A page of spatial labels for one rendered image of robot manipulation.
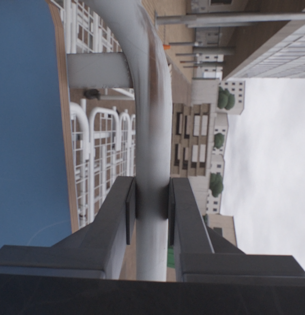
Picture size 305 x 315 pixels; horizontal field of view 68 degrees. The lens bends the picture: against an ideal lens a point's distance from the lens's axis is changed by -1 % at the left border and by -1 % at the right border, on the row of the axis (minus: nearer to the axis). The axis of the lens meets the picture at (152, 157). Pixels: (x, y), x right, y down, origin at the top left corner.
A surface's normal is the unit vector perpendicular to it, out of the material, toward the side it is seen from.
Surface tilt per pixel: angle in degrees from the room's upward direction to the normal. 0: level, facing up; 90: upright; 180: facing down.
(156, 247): 62
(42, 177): 90
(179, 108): 90
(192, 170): 90
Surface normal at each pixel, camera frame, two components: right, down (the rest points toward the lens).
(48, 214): -0.21, 0.25
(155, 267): 0.28, 0.25
